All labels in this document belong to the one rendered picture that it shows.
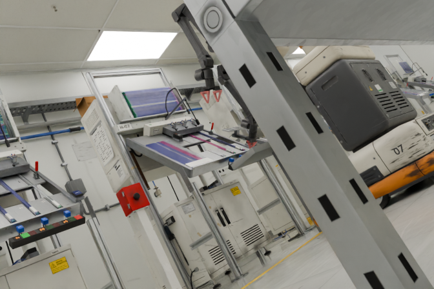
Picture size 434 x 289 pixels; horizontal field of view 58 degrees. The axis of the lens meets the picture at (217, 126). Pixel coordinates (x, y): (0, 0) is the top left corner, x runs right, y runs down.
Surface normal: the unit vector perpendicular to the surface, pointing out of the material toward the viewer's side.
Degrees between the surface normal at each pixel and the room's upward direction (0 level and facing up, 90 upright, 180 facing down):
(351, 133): 90
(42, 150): 90
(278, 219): 90
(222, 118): 90
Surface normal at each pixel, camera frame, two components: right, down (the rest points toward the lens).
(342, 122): -0.65, 0.12
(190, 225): 0.56, -0.52
